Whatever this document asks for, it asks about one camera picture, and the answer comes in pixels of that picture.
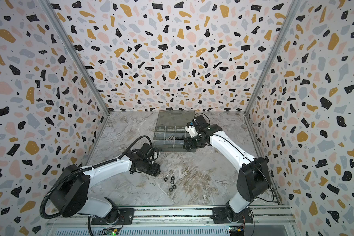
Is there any left circuit board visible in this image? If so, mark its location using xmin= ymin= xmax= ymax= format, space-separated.
xmin=99 ymin=228 xmax=120 ymax=236

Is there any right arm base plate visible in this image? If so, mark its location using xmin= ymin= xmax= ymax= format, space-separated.
xmin=210 ymin=207 xmax=253 ymax=224

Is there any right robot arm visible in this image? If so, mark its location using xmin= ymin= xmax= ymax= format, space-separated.
xmin=183 ymin=115 xmax=271 ymax=222

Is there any grey plastic organizer box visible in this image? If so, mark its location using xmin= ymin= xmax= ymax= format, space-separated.
xmin=153 ymin=111 xmax=195 ymax=152

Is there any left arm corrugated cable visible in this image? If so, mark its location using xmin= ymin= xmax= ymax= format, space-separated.
xmin=39 ymin=135 xmax=154 ymax=236

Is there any circuit board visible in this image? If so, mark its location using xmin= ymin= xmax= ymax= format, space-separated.
xmin=229 ymin=226 xmax=245 ymax=236
xmin=99 ymin=228 xmax=120 ymax=236

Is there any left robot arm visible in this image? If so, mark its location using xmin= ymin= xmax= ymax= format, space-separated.
xmin=40 ymin=143 xmax=161 ymax=224

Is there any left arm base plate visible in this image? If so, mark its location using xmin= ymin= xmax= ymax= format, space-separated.
xmin=91 ymin=208 xmax=135 ymax=226

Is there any right circuit board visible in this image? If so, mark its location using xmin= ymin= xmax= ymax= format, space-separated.
xmin=229 ymin=226 xmax=245 ymax=236

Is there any aluminium mounting rail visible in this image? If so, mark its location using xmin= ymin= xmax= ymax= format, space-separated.
xmin=45 ymin=205 xmax=299 ymax=228

